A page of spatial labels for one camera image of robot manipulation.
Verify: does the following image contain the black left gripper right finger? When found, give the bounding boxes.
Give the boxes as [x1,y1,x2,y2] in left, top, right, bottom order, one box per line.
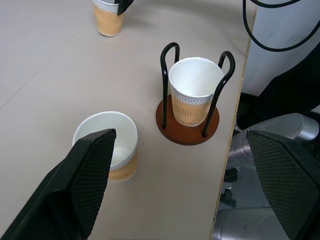
[245,129,320,240]

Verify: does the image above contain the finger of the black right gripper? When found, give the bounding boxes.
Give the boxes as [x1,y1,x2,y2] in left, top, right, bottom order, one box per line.
[115,0,135,16]

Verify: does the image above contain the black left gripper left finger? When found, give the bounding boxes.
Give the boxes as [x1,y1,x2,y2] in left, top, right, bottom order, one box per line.
[0,128,117,240]

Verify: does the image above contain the ribbed brown white paper cup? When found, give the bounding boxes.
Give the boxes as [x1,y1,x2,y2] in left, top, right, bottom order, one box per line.
[91,0,126,38]
[72,111,139,184]
[168,57,226,127]

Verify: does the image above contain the silver robot body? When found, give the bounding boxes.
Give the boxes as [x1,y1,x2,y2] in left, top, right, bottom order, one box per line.
[212,112,320,240]

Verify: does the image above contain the wire cup holder wooden base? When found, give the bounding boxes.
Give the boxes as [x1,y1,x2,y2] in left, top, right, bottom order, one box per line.
[155,42,236,146]

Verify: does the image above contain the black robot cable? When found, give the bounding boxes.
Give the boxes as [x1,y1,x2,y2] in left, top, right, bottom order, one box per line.
[251,0,302,9]
[242,0,320,52]

